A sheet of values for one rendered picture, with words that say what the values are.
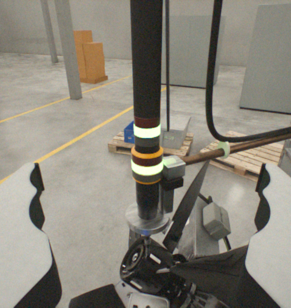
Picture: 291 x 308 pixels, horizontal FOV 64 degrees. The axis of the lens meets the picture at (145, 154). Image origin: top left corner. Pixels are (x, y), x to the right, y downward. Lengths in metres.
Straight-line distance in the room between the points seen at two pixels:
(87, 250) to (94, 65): 6.93
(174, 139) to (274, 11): 3.36
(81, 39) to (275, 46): 5.65
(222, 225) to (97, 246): 1.59
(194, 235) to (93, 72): 7.92
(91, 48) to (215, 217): 7.81
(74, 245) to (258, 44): 4.95
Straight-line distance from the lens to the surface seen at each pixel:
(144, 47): 0.26
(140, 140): 0.29
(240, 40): 12.40
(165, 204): 0.36
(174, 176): 0.34
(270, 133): 0.46
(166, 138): 3.34
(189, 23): 7.53
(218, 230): 0.85
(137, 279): 0.59
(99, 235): 2.36
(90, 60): 8.48
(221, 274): 0.41
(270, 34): 5.66
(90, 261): 2.19
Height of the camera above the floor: 1.72
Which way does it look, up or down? 29 degrees down
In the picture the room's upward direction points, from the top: straight up
